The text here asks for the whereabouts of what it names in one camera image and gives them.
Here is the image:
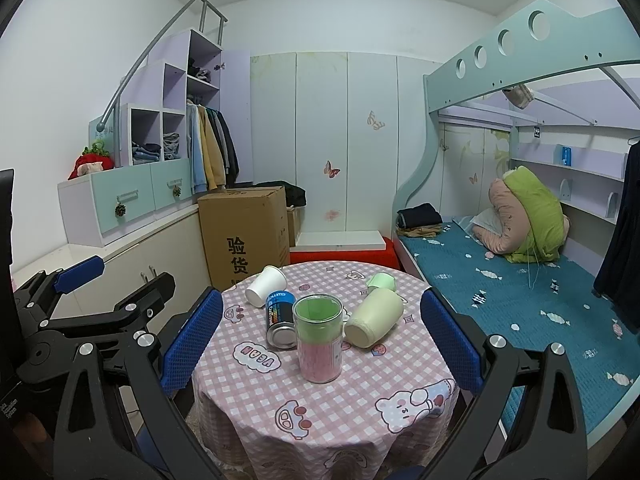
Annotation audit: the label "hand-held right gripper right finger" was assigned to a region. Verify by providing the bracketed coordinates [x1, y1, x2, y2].
[420, 287, 592, 480]

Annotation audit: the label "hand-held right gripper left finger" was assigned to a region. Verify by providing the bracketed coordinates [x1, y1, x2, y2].
[52, 287, 224, 480]

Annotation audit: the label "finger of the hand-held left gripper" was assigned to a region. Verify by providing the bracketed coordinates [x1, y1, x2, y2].
[30, 272, 177, 361]
[12, 255, 106, 331]

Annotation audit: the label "cream plastic cup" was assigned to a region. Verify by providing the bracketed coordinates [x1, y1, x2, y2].
[344, 287, 405, 349]

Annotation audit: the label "white paper cup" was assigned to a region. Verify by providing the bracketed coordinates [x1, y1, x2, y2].
[245, 265, 287, 308]

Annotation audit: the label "small green cup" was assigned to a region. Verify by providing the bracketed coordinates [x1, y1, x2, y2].
[366, 272, 398, 293]

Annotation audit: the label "white low cabinet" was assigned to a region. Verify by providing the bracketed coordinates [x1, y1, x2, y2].
[10, 204, 212, 322]

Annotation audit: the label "blue printed mattress sheet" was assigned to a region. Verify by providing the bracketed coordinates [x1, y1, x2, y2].
[400, 215, 640, 433]

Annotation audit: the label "blue metal can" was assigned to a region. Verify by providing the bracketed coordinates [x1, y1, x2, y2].
[264, 290, 299, 351]

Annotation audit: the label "teal drawer unit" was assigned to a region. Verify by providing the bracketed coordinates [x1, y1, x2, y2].
[57, 157, 202, 247]

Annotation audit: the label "red strawberry plush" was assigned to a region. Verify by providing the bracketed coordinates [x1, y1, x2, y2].
[68, 142, 117, 180]

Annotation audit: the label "folded tan clothes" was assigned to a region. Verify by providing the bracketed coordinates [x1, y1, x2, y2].
[400, 224, 444, 239]

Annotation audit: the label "large cardboard box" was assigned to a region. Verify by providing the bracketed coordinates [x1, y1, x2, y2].
[197, 186, 292, 292]

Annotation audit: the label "clear jar green pink filling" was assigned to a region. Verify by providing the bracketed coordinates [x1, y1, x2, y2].
[292, 294, 346, 385]

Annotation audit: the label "round table pink checked cloth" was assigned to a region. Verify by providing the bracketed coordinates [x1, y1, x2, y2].
[185, 260, 461, 480]

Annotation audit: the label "white pillow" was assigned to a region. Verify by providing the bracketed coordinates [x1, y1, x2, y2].
[471, 209, 502, 235]

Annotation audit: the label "red storage box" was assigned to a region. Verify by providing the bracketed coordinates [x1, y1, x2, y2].
[290, 236, 401, 272]

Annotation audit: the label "folded dark clothes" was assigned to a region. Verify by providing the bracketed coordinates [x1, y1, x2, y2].
[396, 203, 444, 229]

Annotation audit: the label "green and pink bedding bundle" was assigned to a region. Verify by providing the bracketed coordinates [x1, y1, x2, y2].
[472, 179, 572, 256]

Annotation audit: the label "folded jeans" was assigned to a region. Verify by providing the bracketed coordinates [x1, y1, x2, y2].
[132, 142, 162, 164]

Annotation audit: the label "light blue hanging shirt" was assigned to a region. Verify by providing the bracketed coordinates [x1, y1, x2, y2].
[186, 102, 207, 194]

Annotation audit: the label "small cardboard box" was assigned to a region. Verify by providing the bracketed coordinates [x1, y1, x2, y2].
[287, 205, 304, 247]

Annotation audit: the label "yellow hanging coat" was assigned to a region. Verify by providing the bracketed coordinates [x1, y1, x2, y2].
[197, 105, 227, 191]

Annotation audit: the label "green duvet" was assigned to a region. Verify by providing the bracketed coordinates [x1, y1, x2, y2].
[501, 166, 566, 264]

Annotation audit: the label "dark hanging jacket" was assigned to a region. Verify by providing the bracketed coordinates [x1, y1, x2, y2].
[210, 109, 240, 187]

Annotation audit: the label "black cloth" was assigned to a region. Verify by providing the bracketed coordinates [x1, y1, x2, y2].
[272, 181, 307, 207]

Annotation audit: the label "dark hanging garment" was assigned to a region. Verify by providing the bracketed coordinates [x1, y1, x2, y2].
[593, 142, 640, 314]

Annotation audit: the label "purple stair shelf cabinet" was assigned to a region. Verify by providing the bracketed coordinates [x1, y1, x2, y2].
[117, 29, 251, 197]

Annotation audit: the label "dark clothes pile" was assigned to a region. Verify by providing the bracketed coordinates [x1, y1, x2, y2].
[187, 59, 214, 84]

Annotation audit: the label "grey metal handrail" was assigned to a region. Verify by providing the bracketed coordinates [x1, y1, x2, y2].
[97, 0, 227, 132]

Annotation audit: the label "white butterfly wardrobe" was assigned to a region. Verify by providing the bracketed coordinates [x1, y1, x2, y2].
[250, 52, 447, 237]

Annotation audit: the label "beige bag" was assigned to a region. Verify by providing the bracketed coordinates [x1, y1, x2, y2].
[502, 85, 534, 110]

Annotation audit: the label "purple wall shelf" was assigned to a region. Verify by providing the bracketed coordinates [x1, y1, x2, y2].
[510, 125, 632, 222]

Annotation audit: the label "teal bunk bed frame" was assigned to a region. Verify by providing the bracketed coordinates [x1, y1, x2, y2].
[392, 0, 640, 453]

